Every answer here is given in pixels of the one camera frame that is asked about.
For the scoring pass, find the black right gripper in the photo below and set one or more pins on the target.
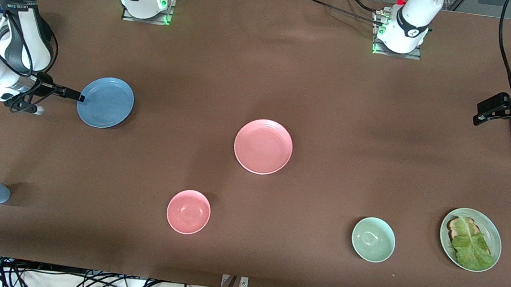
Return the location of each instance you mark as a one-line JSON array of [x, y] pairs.
[[45, 87]]

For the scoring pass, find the blue plate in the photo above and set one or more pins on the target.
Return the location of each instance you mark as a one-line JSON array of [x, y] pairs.
[[105, 102]]

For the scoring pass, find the pink plate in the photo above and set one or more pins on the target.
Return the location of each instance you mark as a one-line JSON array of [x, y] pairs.
[[263, 147]]

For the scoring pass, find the green plate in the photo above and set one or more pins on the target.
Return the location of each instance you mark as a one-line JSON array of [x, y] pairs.
[[491, 228]]

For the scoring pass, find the toast slice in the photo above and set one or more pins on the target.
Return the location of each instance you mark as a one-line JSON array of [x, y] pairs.
[[453, 228]]

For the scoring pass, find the green lettuce leaf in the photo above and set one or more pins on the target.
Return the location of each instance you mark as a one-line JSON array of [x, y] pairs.
[[472, 250]]

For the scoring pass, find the pink bowl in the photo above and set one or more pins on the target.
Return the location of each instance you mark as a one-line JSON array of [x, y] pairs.
[[188, 212]]

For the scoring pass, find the green bowl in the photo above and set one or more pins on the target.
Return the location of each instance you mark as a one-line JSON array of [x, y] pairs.
[[373, 240]]

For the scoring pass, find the brown table cover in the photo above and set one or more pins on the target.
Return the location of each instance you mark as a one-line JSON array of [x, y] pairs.
[[264, 67]]

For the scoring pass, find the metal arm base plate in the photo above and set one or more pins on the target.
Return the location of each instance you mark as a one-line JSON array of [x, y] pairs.
[[409, 56], [130, 18]]

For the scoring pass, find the small metal bracket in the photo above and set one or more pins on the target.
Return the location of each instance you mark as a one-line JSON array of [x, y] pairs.
[[243, 284]]

